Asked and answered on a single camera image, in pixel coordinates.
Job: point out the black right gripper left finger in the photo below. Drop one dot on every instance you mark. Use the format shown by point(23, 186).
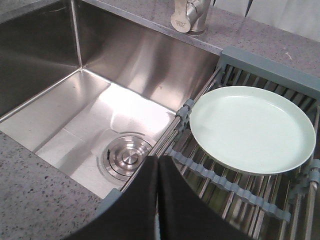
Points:
point(132, 215)

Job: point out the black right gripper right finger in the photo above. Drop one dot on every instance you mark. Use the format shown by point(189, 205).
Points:
point(183, 215)

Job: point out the stainless steel faucet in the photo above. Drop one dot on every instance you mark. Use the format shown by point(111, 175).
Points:
point(189, 16)

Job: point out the grey metal dish rack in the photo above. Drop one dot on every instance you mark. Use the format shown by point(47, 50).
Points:
point(278, 206)

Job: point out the light green round plate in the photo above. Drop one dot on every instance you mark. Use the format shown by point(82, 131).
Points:
point(252, 130)

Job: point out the stainless steel sink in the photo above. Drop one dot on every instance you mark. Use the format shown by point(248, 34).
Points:
point(75, 74)

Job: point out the round steel sink drain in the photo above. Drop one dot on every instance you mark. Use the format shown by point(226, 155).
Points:
point(122, 156)

